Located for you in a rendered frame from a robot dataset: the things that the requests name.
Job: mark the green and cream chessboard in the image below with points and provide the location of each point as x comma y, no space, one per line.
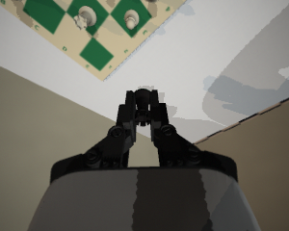
101,47

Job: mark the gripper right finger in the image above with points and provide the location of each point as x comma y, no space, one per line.
174,149

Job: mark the white rook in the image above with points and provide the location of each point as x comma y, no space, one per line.
86,16

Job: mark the black rook chess piece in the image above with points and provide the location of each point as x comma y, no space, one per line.
142,114

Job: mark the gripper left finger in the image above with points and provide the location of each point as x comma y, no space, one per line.
113,150

